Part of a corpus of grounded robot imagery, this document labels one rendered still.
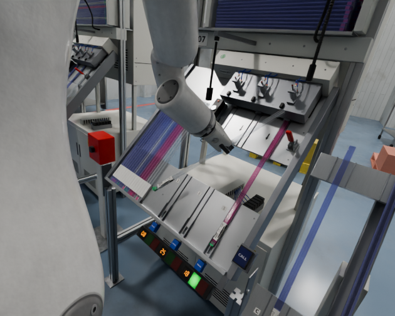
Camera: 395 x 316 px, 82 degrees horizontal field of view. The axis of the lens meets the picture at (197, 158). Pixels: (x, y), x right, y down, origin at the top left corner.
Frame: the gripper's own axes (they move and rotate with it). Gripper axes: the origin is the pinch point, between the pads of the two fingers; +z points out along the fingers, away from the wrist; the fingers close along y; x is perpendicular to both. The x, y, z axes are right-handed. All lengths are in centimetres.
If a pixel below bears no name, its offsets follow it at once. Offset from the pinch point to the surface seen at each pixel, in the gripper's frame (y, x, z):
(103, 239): 30, 117, 49
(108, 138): 59, 57, 10
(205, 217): -15.1, 19.3, 4.4
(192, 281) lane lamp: -30.5, 30.9, 2.5
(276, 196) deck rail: -21.1, -3.6, 6.9
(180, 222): -12.5, 27.9, 3.1
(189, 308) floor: -31, 75, 61
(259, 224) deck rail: -25.7, 4.7, 5.2
